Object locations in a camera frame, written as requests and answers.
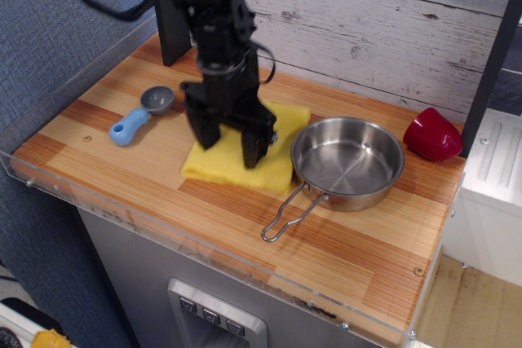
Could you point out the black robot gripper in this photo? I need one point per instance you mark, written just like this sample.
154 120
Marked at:
230 97

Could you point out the yellow towel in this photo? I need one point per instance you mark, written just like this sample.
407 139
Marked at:
223 163

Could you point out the stainless steel pan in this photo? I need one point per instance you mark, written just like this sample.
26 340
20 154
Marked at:
345 164

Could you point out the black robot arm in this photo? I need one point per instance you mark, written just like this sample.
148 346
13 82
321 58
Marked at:
222 31

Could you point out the clear acrylic shelf guard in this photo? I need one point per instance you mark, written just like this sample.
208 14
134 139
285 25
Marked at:
334 280

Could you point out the blue grey ice cream scoop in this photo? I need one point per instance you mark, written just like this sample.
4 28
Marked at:
155 101

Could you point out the toy fridge water dispenser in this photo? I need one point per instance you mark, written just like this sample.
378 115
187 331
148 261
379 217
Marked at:
207 321

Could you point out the red plastic cup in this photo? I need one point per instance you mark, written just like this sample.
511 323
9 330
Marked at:
433 137

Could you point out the yellow object bottom left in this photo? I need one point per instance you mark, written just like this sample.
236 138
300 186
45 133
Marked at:
50 339

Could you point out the white toy sink unit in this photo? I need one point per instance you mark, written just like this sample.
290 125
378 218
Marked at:
483 229

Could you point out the black right shelf post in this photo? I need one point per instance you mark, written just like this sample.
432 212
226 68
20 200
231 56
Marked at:
497 56

